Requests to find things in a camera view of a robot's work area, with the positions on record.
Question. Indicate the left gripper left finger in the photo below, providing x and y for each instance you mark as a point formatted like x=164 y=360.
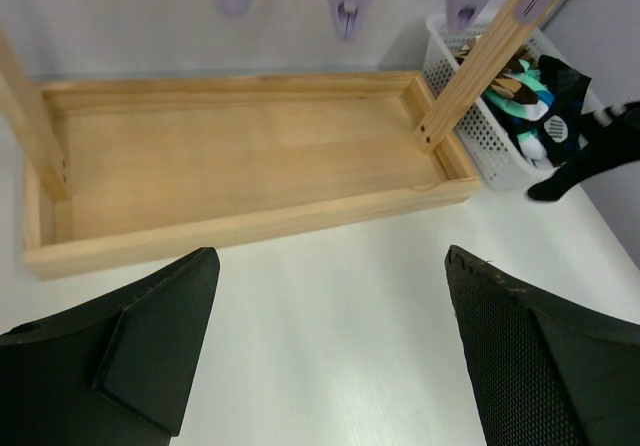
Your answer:
x=116 y=370

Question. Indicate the black patterned sock front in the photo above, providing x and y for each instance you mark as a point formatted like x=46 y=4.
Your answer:
x=558 y=130

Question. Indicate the mint green sock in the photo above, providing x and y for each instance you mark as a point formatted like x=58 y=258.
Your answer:
x=531 y=145
x=531 y=113

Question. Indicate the brown argyle socks in basket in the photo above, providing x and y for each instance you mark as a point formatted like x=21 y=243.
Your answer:
x=507 y=86

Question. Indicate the mint green sock front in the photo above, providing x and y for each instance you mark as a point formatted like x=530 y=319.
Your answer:
x=531 y=145

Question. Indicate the wooden hanger rack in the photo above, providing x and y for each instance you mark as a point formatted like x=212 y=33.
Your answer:
x=120 y=172

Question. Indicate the mint green sock back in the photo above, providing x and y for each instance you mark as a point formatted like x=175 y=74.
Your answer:
x=531 y=113

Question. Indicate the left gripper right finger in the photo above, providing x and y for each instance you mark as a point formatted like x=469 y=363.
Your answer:
x=544 y=370

